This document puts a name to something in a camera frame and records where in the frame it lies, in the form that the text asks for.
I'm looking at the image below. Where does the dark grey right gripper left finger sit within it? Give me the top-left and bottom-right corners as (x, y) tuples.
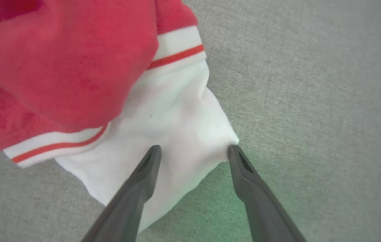
(81, 145), (162, 242)

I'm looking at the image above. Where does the red and white jersey shirt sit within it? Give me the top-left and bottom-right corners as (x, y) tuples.
(0, 0), (240, 234)

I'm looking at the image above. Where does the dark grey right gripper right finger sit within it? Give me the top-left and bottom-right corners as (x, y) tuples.
(228, 144), (307, 242)

